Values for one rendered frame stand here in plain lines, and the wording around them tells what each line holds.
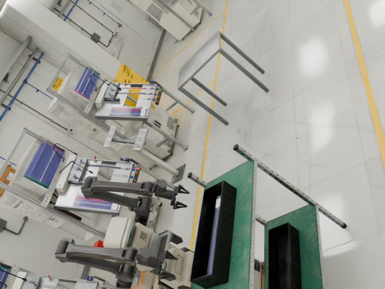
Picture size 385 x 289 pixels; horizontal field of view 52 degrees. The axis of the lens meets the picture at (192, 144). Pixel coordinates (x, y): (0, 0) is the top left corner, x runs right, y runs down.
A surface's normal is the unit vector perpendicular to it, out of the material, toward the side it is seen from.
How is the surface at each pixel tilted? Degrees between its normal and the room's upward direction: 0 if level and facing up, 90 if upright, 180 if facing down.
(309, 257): 0
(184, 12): 90
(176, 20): 90
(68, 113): 90
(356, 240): 0
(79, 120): 90
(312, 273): 0
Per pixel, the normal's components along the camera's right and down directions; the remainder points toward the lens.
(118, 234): -0.11, -0.66
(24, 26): -0.13, 0.74
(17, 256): 0.65, -0.44
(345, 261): -0.75, -0.51
